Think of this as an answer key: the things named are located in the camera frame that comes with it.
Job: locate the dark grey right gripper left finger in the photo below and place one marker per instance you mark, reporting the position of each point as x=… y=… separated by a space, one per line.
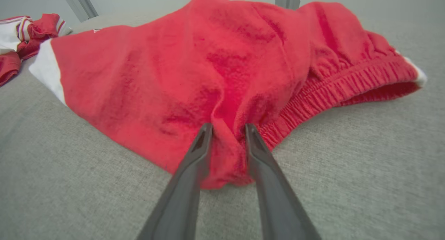
x=180 y=198

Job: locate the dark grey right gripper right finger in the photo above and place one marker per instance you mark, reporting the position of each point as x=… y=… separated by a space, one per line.
x=278 y=205

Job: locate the red shorts with white trim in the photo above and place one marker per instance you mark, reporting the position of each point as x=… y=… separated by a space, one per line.
x=208 y=59

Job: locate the red and white basketball jersey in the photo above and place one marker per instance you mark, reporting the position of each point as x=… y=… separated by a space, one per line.
x=38 y=30

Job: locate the grey fabric sofa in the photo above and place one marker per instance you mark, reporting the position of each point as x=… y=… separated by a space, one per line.
x=347 y=181

